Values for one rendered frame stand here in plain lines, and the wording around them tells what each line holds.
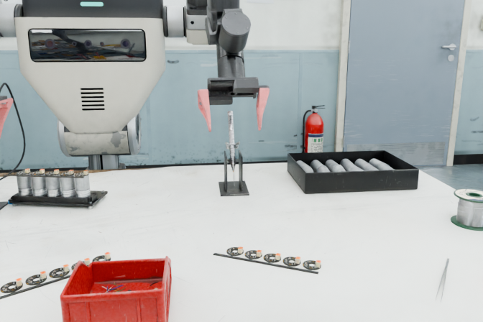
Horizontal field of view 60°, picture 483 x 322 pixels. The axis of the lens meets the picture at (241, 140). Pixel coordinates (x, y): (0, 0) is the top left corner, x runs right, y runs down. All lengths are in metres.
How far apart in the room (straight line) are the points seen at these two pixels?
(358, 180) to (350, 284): 0.35
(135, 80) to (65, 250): 0.61
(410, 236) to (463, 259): 0.09
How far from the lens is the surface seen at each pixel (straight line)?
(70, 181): 0.83
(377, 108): 3.69
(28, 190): 0.88
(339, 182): 0.87
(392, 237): 0.71
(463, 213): 0.79
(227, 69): 0.86
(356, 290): 0.57
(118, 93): 1.19
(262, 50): 3.40
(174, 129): 3.42
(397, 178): 0.92
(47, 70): 1.23
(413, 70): 3.78
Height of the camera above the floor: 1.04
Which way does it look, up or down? 13 degrees down
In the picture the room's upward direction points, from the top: straight up
